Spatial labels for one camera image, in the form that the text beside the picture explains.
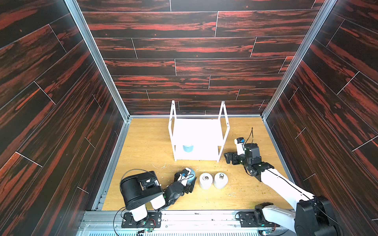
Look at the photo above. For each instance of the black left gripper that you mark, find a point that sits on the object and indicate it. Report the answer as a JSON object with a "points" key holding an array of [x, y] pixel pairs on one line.
{"points": [[188, 189]]}

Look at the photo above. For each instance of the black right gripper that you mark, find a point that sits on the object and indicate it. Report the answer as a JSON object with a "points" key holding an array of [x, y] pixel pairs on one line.
{"points": [[239, 158]]}

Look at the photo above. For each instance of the white tea canister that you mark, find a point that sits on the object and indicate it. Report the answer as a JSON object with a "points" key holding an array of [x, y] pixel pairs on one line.
{"points": [[205, 181], [220, 180]]}

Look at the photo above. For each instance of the teal tea canister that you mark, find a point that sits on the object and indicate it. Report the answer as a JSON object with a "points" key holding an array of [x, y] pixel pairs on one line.
{"points": [[188, 148], [190, 176]]}

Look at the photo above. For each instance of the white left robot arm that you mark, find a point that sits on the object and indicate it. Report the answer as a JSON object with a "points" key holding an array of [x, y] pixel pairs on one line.
{"points": [[138, 190]]}

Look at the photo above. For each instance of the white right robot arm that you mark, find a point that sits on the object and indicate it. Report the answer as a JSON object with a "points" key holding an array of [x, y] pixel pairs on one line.
{"points": [[311, 215]]}

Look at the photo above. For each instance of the white two-tier metal shelf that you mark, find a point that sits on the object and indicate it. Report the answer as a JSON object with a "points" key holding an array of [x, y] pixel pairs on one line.
{"points": [[207, 135]]}

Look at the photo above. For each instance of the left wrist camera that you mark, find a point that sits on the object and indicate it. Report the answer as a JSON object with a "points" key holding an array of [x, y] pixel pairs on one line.
{"points": [[184, 176]]}

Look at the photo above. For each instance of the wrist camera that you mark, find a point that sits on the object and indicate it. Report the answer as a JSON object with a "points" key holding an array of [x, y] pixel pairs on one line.
{"points": [[184, 176], [239, 142]]}

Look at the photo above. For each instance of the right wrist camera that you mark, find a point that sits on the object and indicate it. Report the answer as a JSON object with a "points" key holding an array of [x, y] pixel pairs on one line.
{"points": [[239, 142]]}

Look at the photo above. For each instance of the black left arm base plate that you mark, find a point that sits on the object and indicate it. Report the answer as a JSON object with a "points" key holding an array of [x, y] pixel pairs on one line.
{"points": [[151, 221]]}

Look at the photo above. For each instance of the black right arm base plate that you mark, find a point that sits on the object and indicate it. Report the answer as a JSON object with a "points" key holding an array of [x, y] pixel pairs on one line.
{"points": [[247, 219]]}

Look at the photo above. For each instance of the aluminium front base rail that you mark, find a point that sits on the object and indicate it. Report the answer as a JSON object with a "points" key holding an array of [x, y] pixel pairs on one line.
{"points": [[176, 223]]}

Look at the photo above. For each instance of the aluminium right corner post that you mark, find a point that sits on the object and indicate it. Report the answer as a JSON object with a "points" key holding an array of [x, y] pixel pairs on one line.
{"points": [[314, 29]]}

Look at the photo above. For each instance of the aluminium corner post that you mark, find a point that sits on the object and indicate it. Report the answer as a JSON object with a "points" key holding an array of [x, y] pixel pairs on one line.
{"points": [[84, 30], [314, 29]]}

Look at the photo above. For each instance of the aluminium left corner post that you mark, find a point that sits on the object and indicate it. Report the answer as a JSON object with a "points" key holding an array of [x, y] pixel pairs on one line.
{"points": [[84, 30]]}

